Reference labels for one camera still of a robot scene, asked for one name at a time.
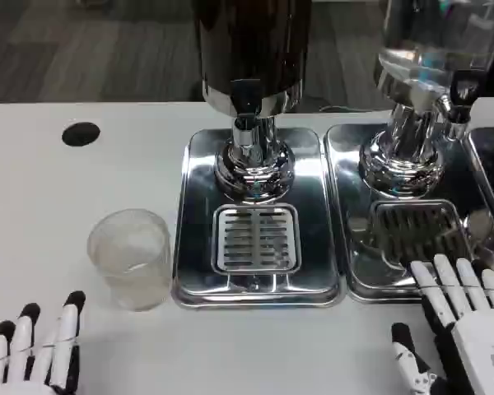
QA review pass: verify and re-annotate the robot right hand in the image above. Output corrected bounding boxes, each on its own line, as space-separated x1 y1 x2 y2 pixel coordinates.
390 253 494 395

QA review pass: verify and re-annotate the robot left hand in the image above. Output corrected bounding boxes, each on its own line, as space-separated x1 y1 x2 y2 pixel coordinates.
0 290 86 395

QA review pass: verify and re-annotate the clear ribbed glass cup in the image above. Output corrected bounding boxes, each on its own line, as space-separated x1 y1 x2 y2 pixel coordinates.
86 208 173 313

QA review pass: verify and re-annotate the steel drip grid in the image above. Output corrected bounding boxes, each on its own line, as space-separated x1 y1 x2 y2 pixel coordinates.
212 203 301 276
370 200 474 268

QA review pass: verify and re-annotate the clear drink dispenser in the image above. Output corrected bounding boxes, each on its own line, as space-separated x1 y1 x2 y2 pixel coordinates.
358 0 494 202

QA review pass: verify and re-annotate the black tap lever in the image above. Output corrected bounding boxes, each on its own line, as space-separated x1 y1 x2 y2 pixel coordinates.
448 69 481 124
230 78 261 119

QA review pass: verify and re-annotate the dark drink dispenser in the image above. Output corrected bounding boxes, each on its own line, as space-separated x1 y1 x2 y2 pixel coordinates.
193 0 313 206

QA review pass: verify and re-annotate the black counter cable hole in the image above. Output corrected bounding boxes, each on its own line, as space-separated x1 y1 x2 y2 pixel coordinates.
61 121 101 147

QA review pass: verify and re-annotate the thin cable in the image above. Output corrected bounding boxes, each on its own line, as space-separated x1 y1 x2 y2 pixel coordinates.
319 104 382 114

